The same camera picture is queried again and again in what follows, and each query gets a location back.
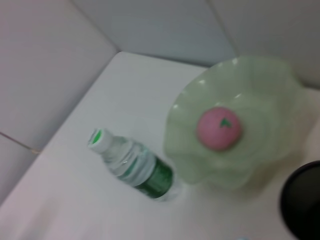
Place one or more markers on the pink toy peach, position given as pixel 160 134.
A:
pixel 217 130

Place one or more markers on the black mesh pen holder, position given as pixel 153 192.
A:
pixel 305 200

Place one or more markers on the pale green wavy fruit bowl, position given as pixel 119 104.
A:
pixel 225 82

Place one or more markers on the clear green-label water bottle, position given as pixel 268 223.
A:
pixel 140 170

